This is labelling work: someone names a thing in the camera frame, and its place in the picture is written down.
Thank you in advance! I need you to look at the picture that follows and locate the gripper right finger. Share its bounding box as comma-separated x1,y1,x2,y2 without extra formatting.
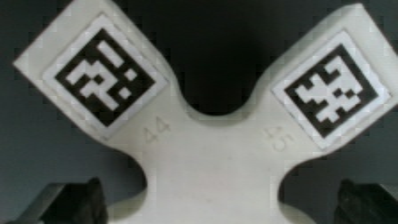
333,179,398,224

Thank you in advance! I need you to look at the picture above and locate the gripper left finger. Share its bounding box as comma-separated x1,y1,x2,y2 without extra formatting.
12,178,108,224

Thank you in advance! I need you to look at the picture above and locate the white cross-shaped table base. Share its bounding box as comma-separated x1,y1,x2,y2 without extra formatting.
13,0,398,224

